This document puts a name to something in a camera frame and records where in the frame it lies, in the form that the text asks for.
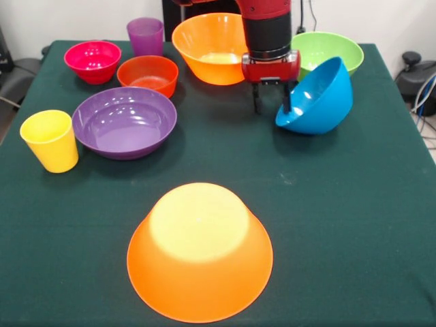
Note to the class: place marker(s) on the opaque blue bowl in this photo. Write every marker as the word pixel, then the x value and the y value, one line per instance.
pixel 327 102

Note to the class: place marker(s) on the wide purple bowl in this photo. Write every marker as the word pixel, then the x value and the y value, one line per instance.
pixel 124 122

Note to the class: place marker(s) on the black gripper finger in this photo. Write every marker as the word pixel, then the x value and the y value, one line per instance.
pixel 287 100
pixel 257 98

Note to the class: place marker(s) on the green bowl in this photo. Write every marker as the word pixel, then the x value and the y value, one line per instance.
pixel 323 47

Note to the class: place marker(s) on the yellow cup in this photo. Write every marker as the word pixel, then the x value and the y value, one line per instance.
pixel 52 150

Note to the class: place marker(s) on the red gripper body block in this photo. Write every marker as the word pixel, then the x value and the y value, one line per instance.
pixel 269 69

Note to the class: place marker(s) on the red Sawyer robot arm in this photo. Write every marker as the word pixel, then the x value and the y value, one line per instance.
pixel 269 30

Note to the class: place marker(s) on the dark green tablecloth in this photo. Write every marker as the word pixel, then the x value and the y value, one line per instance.
pixel 306 204

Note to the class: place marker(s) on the purple cup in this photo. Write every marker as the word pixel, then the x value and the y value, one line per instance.
pixel 144 37

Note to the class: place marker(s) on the large orange bowl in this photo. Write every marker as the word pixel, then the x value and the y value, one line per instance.
pixel 211 37
pixel 201 272

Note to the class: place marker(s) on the small red-orange bowl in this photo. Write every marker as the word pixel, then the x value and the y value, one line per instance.
pixel 146 71

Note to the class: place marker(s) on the pink bowl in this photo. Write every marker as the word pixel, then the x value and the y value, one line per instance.
pixel 92 59

